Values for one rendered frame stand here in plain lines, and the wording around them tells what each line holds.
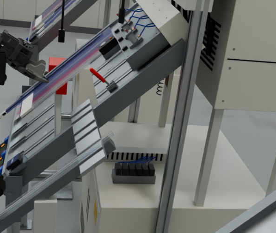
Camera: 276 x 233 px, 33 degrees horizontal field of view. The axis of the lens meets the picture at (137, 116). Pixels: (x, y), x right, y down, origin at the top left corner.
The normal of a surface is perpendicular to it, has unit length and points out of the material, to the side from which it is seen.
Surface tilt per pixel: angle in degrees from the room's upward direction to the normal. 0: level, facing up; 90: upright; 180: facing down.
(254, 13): 90
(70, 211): 0
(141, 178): 90
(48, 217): 90
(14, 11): 90
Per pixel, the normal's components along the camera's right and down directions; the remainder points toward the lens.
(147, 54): 0.15, 0.41
